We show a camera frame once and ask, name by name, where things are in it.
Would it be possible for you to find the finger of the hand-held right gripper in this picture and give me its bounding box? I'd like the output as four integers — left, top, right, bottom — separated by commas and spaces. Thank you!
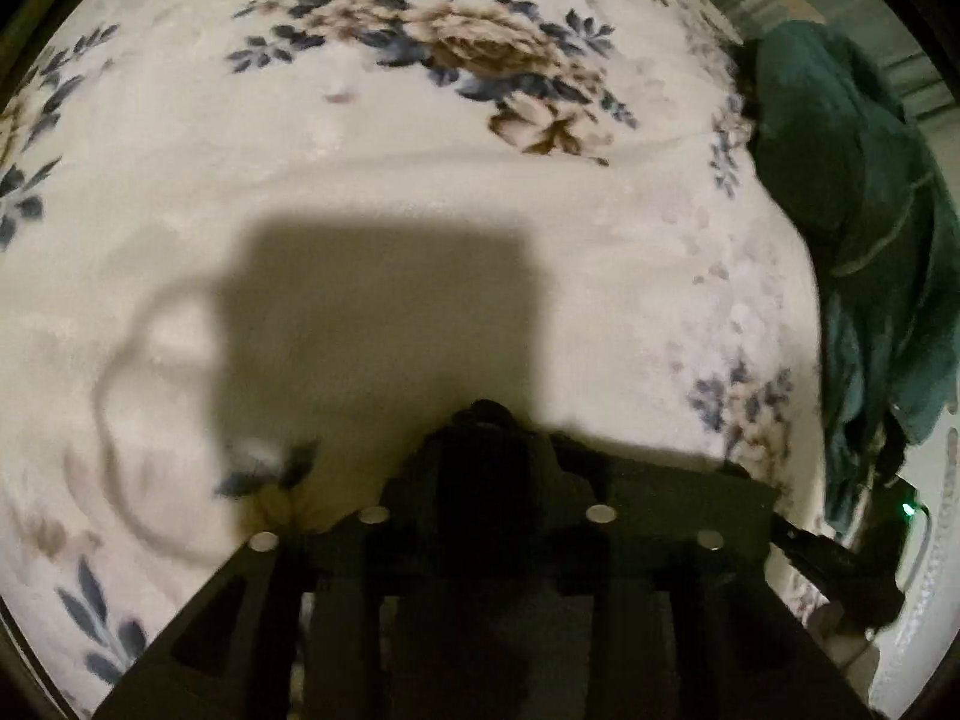
769, 514, 871, 587

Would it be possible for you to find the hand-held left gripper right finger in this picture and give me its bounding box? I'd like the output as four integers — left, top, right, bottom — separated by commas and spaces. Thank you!
486, 399, 872, 720

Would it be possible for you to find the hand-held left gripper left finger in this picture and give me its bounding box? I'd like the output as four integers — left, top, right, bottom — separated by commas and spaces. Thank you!
94, 399, 492, 720

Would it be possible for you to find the white bed headboard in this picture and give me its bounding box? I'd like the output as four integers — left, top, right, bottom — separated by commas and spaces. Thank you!
825, 420, 960, 720

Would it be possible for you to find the teal plush blanket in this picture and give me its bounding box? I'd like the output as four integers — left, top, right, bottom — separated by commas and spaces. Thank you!
739, 21, 960, 535

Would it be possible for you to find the floral bed blanket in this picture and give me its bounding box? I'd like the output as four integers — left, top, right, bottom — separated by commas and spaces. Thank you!
0, 0, 827, 720

